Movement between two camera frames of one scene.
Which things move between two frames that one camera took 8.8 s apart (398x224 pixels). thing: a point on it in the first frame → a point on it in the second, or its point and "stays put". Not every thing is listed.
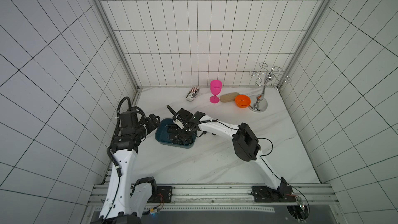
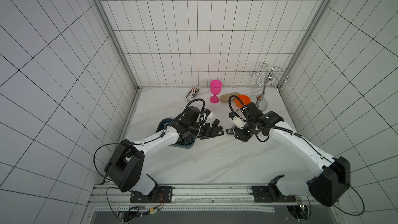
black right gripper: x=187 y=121 → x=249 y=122
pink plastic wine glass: x=215 y=86 stays put
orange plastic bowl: x=242 y=101 stays put
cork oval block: x=228 y=97 stays put
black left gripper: x=148 y=121 → x=208 y=134
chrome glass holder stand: x=259 y=102 stays put
